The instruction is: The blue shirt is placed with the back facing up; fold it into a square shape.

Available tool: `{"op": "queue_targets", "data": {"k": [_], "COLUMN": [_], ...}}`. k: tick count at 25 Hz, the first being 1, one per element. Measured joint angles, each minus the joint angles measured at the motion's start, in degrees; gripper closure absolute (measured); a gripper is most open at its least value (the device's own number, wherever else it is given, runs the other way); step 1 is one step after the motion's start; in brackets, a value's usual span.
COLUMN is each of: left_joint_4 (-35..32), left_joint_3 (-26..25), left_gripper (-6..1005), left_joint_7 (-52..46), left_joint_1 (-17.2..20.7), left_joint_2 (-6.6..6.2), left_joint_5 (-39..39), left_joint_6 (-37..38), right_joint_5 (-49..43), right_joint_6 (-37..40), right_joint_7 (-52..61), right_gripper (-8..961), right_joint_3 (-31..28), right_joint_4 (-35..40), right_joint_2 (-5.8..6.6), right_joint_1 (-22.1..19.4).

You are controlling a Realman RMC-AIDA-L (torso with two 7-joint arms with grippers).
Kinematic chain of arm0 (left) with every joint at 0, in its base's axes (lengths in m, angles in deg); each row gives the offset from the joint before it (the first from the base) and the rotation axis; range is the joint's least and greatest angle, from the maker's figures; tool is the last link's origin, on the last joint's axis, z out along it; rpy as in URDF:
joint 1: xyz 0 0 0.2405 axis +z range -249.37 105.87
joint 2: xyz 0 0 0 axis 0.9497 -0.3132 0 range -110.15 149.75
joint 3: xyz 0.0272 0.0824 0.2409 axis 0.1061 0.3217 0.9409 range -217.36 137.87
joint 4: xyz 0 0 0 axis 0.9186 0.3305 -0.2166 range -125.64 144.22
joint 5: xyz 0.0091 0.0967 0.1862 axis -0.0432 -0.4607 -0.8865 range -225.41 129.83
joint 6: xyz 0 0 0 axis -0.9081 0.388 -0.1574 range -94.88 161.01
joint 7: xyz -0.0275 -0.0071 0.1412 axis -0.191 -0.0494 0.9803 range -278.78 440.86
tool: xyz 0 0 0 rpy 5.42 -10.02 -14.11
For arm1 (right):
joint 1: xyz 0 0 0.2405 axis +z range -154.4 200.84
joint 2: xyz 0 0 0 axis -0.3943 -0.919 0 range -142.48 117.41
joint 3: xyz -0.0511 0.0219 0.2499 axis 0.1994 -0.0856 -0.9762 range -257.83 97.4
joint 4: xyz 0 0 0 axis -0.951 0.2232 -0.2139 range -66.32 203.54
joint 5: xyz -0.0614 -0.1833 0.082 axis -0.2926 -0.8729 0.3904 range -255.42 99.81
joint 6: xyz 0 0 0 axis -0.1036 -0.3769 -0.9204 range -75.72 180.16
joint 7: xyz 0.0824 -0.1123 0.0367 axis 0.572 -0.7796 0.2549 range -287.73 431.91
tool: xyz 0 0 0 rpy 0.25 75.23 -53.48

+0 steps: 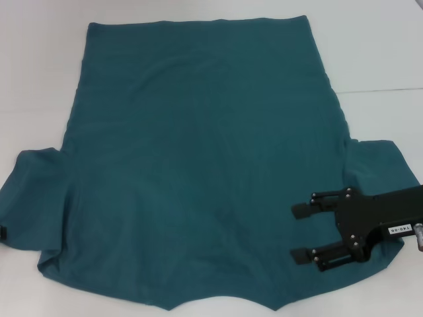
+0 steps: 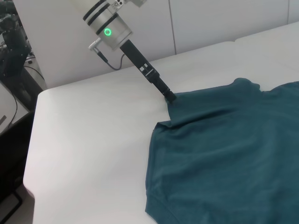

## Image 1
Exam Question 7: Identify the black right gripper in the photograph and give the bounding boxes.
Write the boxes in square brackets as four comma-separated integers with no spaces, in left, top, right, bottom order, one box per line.
[289,184,423,273]

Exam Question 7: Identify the teal blue shirt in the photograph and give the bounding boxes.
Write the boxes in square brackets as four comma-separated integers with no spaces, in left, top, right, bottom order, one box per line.
[0,15,421,314]

